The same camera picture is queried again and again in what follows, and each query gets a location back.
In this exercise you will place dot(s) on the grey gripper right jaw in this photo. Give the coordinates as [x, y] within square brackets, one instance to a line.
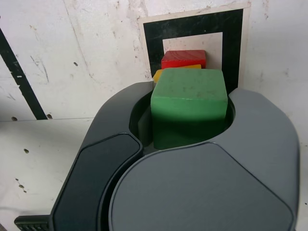
[204, 187]

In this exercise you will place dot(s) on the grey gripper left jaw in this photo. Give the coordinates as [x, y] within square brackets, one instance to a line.
[96, 168]

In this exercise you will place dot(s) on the green cube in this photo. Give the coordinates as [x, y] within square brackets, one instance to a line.
[190, 106]

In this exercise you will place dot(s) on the yellow cube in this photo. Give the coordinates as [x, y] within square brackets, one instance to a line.
[158, 75]

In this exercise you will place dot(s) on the red cube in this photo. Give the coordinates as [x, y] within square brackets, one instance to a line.
[183, 59]

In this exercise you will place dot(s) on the black tape square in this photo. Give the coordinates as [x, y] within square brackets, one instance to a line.
[187, 26]

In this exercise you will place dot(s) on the black tape strip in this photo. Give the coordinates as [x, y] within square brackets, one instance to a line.
[21, 79]

